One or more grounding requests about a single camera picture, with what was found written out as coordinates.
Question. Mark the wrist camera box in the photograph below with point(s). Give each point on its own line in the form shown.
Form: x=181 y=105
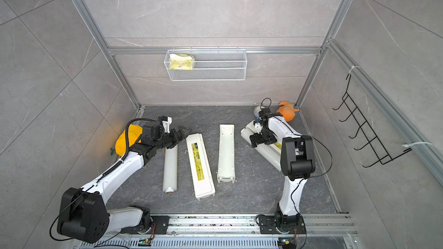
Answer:
x=257 y=124
x=166 y=123

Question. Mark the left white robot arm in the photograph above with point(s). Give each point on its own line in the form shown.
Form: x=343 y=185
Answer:
x=83 y=213

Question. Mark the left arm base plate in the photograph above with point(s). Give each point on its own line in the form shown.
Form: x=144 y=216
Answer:
x=156 y=224

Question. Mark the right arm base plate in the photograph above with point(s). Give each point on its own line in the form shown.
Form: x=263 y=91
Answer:
x=286 y=225

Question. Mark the black wire hook rack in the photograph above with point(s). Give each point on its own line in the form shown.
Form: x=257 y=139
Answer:
x=366 y=130

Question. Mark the white dispenser base tray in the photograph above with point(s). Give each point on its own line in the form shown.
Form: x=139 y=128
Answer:
x=226 y=163

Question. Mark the orange plush toy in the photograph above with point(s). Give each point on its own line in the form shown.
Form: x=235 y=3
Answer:
x=288 y=110

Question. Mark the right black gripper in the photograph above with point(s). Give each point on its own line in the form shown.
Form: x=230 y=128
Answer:
x=256 y=136

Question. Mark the closed white wrap dispenser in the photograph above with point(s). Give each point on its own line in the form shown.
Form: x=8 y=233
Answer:
x=200 y=168

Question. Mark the white dispenser lid with label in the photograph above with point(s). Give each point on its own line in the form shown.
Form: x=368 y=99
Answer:
x=276 y=147

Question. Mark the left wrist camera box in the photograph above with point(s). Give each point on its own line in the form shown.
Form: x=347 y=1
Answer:
x=166 y=123

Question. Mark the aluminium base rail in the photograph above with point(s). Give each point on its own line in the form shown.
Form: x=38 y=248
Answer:
x=236 y=231

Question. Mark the white plastic wrap roll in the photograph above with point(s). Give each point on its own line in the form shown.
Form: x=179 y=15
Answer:
x=170 y=170
x=265 y=150

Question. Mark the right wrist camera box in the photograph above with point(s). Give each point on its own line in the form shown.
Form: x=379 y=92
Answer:
x=257 y=124

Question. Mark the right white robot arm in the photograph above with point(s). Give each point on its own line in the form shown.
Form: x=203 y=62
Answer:
x=286 y=149

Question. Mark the wire mesh wall basket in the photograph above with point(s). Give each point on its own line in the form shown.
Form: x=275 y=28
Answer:
x=211 y=65

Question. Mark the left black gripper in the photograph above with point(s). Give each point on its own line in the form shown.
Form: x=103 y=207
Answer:
x=176 y=140

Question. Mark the yellow wipes packet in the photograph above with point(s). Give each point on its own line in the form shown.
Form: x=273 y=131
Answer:
x=181 y=61

